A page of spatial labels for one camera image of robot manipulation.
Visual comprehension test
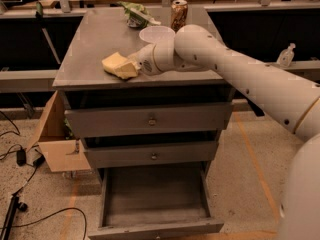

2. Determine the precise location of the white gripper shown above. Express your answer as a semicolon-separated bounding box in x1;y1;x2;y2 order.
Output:
128;44;156;75

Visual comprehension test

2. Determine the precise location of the yellow sponge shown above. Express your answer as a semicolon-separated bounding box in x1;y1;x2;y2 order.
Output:
102;52;138;80

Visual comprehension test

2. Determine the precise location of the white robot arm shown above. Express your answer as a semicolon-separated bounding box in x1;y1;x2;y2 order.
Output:
135;25;320;240

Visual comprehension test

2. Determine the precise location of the grey drawer cabinet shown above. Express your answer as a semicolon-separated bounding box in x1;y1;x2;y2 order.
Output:
52;6;244;185

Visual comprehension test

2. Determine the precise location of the top grey drawer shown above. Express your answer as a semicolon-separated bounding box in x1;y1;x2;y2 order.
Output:
65;103;232;138

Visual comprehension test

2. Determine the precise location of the grey drawer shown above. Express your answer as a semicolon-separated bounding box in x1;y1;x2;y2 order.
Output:
85;141;218;168
65;103;232;138
88;162;224;240

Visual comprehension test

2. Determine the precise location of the middle grey drawer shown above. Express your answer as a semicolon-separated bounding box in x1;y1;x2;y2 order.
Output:
85;141;218;168

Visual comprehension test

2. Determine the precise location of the bottom grey drawer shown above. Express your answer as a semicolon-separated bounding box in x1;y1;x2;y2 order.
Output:
88;162;224;240

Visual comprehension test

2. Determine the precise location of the white bowl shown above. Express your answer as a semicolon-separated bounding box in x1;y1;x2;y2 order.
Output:
139;26;175;43

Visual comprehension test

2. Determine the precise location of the green chip bag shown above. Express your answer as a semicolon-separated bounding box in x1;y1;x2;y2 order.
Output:
118;1;161;29

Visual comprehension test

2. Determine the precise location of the gold drink can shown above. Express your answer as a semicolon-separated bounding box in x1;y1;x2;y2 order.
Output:
171;0;188;32

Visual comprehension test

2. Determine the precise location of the cardboard box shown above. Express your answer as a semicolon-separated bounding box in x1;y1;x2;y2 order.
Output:
26;92;91;172

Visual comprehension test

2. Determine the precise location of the clear sanitizer bottle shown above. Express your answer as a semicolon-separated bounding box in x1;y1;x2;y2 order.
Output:
277;43;296;67

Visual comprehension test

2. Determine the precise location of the black power adapter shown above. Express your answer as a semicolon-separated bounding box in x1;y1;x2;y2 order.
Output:
16;149;26;166

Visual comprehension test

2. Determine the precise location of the black tripod leg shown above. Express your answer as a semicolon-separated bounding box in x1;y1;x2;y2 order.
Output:
0;196;19;240

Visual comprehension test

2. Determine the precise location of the grey metal rail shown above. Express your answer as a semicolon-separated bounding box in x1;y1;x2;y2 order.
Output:
0;70;57;93

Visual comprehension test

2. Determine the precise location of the black floor cable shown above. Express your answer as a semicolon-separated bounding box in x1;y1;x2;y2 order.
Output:
0;207;88;240

